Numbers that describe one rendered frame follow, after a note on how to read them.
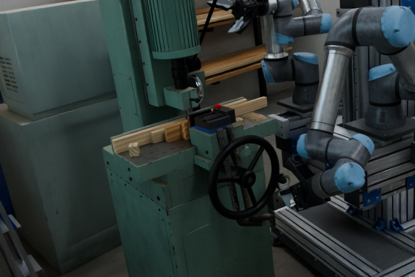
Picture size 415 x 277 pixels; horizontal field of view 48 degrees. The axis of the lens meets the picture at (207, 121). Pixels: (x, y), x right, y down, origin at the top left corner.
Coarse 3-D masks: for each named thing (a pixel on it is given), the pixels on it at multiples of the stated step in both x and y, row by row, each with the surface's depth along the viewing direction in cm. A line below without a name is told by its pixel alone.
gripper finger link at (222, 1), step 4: (220, 0) 167; (224, 0) 167; (228, 0) 167; (208, 4) 167; (216, 4) 167; (220, 4) 168; (224, 4) 168; (228, 4) 168; (232, 4) 168; (220, 8) 168; (224, 8) 168; (228, 8) 168
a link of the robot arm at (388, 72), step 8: (392, 64) 176; (376, 72) 173; (384, 72) 171; (392, 72) 170; (368, 80) 178; (376, 80) 174; (384, 80) 172; (392, 80) 170; (376, 88) 175; (384, 88) 172; (392, 88) 170; (376, 96) 176; (384, 96) 174; (392, 96) 173
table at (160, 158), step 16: (256, 128) 175; (272, 128) 180; (160, 144) 168; (176, 144) 166; (192, 144) 164; (128, 160) 157; (144, 160) 155; (160, 160) 154; (176, 160) 158; (192, 160) 162; (208, 160) 156; (144, 176) 152
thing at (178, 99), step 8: (168, 88) 176; (184, 88) 173; (192, 88) 171; (168, 96) 177; (176, 96) 171; (184, 96) 168; (192, 96) 170; (168, 104) 179; (176, 104) 173; (184, 104) 169; (192, 104) 171
